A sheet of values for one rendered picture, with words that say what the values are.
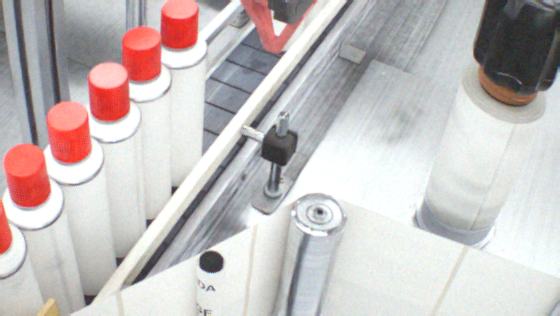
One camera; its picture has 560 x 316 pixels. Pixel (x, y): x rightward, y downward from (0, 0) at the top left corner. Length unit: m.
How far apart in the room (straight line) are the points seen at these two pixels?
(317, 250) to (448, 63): 0.59
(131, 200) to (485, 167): 0.31
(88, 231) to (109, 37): 0.47
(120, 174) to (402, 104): 0.39
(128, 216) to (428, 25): 0.62
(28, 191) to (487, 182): 0.40
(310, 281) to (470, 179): 0.21
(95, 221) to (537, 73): 0.37
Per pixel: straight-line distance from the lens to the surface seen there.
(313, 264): 0.53
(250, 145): 0.82
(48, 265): 0.58
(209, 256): 0.49
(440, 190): 0.72
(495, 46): 0.61
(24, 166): 0.52
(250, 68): 0.91
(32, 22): 0.69
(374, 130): 0.86
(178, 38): 0.65
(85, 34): 1.05
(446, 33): 1.13
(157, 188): 0.71
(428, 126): 0.88
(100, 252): 0.64
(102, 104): 0.58
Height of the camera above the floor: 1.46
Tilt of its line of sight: 46 degrees down
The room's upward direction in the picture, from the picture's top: 8 degrees clockwise
